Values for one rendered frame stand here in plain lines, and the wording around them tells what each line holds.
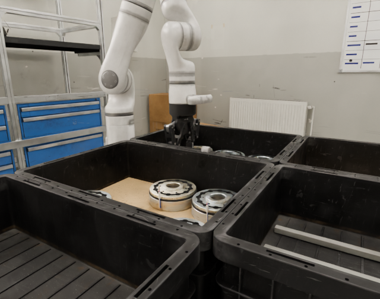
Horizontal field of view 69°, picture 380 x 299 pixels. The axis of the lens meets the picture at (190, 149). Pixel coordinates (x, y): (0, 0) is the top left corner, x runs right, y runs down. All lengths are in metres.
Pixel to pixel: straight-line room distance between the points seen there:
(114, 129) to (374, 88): 2.98
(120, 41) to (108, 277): 0.66
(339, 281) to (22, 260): 0.43
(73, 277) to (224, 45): 3.80
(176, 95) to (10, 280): 0.52
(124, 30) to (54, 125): 1.77
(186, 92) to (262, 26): 3.16
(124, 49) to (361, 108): 2.97
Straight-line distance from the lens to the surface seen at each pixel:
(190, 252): 0.30
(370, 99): 3.52
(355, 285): 0.30
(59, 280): 0.46
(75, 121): 2.66
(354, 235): 0.58
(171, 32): 0.74
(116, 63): 0.90
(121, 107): 0.92
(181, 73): 0.74
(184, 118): 0.78
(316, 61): 3.60
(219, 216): 0.36
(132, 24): 0.89
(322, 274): 0.29
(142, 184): 0.72
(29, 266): 0.50
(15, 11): 2.47
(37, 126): 2.51
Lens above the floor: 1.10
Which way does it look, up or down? 15 degrees down
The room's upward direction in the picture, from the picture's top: straight up
